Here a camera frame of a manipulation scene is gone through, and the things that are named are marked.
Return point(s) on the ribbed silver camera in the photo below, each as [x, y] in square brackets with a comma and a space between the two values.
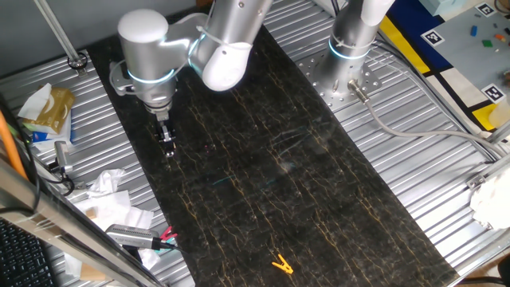
[127, 235]

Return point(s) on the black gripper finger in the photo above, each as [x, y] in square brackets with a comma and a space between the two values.
[170, 145]
[158, 139]

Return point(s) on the golden yellow tissue box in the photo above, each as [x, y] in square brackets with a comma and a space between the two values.
[56, 109]

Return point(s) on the light blue box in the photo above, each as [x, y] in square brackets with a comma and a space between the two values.
[442, 5]

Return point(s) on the blue yellow white patterned mat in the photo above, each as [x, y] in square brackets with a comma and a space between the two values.
[414, 36]

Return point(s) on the orange clothespin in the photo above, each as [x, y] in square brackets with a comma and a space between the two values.
[283, 266]

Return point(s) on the crumpled white tissue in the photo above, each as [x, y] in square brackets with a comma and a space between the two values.
[105, 181]

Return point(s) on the teal clothespin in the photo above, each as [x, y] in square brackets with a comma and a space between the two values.
[172, 240]

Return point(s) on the grey board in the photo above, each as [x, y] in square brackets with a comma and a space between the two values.
[466, 60]

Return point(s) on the metal pole with foot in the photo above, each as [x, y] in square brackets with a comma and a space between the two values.
[60, 36]

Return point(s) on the crumpled white paper pile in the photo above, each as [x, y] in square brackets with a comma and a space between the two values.
[60, 229]

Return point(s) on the black white fiducial tag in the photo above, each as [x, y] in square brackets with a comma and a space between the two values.
[432, 37]
[493, 93]
[485, 9]

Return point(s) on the black keyboard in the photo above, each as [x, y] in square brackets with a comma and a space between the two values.
[22, 259]

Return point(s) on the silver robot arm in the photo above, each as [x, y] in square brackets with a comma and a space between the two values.
[147, 44]

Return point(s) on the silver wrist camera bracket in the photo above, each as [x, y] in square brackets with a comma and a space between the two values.
[119, 81]

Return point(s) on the small wooden block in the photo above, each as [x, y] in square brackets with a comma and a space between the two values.
[91, 213]

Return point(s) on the small green brick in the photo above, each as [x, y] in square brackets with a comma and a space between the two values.
[486, 42]

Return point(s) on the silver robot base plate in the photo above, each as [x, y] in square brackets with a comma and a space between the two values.
[315, 85]

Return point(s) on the black gold-veined marble mat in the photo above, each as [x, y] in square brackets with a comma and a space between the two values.
[259, 179]

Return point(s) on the white tissue in box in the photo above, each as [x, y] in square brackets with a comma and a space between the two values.
[36, 101]

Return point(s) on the aluminium profile with bracket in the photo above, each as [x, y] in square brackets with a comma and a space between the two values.
[476, 182]

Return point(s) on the small orange brick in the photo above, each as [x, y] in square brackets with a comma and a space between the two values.
[499, 36]

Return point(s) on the white cloth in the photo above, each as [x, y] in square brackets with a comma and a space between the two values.
[492, 201]

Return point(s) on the red clothespin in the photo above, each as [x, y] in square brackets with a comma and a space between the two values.
[168, 233]

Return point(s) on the small blue brick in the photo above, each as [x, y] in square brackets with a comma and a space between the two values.
[473, 30]

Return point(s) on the blue white tissue pack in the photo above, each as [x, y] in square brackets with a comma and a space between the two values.
[52, 139]

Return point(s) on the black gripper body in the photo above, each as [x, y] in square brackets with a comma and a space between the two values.
[159, 128]

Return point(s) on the orange tube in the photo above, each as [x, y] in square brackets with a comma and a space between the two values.
[10, 147]

